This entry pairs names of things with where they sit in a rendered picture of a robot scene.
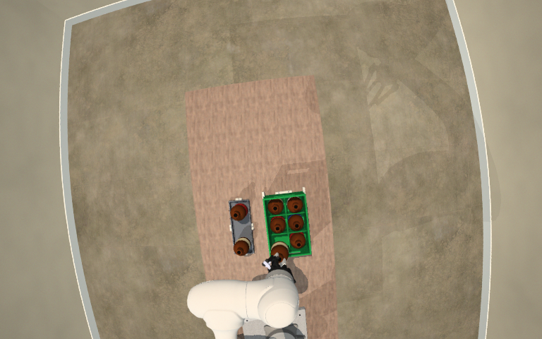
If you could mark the green box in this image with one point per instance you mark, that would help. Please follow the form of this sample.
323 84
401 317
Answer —
283 237

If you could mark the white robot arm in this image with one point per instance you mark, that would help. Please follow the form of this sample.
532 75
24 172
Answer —
225 304

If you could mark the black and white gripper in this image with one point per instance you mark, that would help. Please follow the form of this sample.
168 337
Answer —
275 264

